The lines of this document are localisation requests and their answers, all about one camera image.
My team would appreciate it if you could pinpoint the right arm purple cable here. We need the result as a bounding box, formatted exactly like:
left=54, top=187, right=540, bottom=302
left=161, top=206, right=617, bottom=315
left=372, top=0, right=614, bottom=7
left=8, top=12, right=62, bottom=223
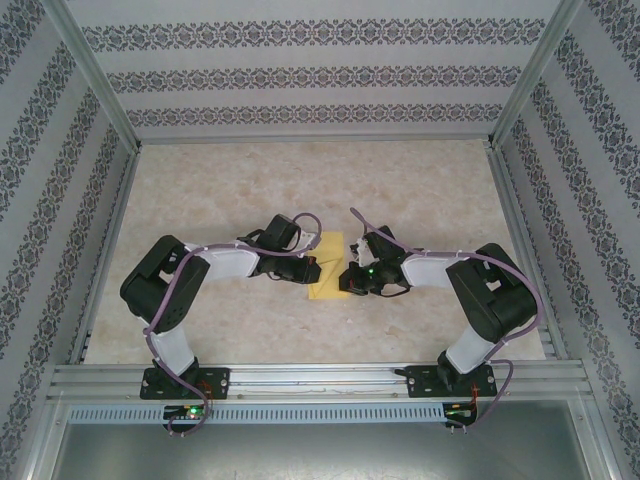
left=349, top=207, right=545, bottom=431

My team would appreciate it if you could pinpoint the aluminium frame bar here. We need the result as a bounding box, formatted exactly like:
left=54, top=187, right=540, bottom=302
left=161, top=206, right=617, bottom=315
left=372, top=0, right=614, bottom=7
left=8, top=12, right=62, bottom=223
left=27, top=394, right=69, bottom=480
left=574, top=399, right=621, bottom=480

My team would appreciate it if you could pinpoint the aluminium mounting rail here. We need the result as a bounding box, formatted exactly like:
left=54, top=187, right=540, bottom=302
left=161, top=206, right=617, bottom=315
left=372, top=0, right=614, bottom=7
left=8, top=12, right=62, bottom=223
left=47, top=362, right=594, bottom=401

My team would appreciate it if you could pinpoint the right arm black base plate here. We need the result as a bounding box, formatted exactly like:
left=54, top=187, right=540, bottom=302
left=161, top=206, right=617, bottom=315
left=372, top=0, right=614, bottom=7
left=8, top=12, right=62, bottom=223
left=407, top=364, right=497, bottom=400

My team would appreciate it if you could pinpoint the aluminium frame post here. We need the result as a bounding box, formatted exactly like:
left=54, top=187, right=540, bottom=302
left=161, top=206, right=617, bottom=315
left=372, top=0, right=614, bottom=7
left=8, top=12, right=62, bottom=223
left=487, top=0, right=587, bottom=151
left=39, top=0, right=146, bottom=154

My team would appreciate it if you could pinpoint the slotted grey cable duct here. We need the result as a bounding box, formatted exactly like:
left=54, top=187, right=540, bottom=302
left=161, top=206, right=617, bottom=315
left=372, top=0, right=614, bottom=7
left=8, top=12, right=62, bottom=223
left=67, top=402, right=481, bottom=425

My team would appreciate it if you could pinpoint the yellow cloth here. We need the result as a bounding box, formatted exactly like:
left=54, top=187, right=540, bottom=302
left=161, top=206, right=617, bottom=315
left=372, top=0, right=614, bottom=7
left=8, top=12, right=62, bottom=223
left=308, top=230, right=351, bottom=302

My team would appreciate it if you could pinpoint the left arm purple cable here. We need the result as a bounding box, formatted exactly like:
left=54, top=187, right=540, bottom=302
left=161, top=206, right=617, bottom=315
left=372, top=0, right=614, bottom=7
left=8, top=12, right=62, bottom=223
left=141, top=212, right=321, bottom=439

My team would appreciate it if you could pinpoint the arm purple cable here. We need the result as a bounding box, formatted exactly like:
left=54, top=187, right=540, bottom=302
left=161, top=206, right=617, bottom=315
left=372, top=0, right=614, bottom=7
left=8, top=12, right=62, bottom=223
left=141, top=212, right=321, bottom=439
left=349, top=207, right=545, bottom=431

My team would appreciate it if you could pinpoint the aluminium frame beam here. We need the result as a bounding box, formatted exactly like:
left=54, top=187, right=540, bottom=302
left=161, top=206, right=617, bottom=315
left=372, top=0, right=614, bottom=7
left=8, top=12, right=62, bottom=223
left=137, top=133, right=494, bottom=146

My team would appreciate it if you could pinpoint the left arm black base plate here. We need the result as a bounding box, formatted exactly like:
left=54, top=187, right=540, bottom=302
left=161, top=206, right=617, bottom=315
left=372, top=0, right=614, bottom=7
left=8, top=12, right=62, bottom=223
left=139, top=366, right=232, bottom=401

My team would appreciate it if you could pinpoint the grey sheet metal panel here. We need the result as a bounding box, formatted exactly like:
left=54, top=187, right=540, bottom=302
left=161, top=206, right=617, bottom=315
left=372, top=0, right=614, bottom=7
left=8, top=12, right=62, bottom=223
left=49, top=422, right=611, bottom=480

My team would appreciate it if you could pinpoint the aluminium side rail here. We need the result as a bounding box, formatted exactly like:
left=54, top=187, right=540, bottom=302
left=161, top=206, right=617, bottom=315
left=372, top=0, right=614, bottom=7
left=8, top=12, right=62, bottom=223
left=487, top=144, right=571, bottom=361
left=69, top=147, right=144, bottom=365

